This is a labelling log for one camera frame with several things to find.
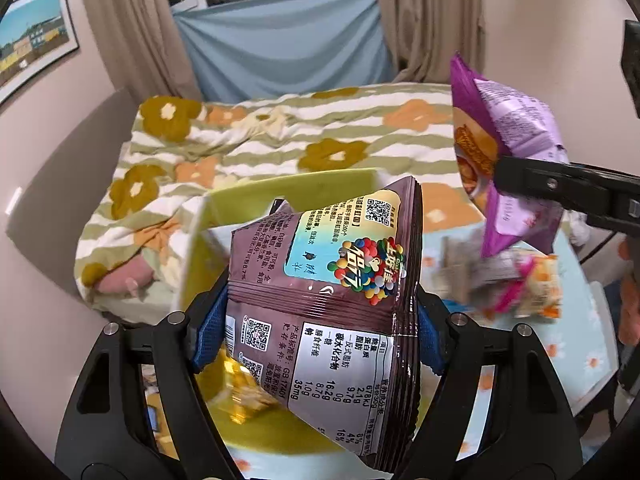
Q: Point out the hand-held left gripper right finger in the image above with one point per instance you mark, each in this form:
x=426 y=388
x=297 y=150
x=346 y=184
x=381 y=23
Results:
x=430 y=340

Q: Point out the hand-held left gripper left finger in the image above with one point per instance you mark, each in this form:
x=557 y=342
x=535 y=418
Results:
x=210 y=325

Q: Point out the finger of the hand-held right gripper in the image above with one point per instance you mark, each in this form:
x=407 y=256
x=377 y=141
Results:
x=545 y=182

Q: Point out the purple snack bag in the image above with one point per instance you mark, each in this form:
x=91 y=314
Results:
x=520 y=120

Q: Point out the gold snack bag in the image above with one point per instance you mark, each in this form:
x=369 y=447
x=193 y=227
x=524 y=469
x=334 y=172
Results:
x=240 y=390

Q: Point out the brown chocolate snack bag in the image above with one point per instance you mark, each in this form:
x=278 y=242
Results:
x=340 y=320

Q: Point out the pile of snack packets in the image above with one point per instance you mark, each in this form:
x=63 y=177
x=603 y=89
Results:
x=505 y=280

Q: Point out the clear plastic bag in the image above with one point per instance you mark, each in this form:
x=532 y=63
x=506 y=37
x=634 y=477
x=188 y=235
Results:
x=580 y=227

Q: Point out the pink soft toy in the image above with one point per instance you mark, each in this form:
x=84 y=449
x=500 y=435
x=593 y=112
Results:
x=125 y=277

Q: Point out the daisy print table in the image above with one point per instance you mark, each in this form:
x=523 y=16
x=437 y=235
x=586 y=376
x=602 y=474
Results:
x=565 y=360

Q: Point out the beige curtain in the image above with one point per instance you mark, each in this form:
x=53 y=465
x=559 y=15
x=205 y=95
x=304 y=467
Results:
x=140 y=25
x=430 y=20

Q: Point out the floral striped blanket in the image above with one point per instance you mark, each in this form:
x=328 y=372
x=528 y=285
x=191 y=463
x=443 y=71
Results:
x=280 y=125

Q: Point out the light blue cloth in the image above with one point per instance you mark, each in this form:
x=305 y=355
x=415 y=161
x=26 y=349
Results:
x=280 y=50

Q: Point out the white wall outlet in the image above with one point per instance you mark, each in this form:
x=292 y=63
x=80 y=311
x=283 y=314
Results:
x=17 y=196

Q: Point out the framed wall picture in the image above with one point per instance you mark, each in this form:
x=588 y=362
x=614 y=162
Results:
x=35 y=40

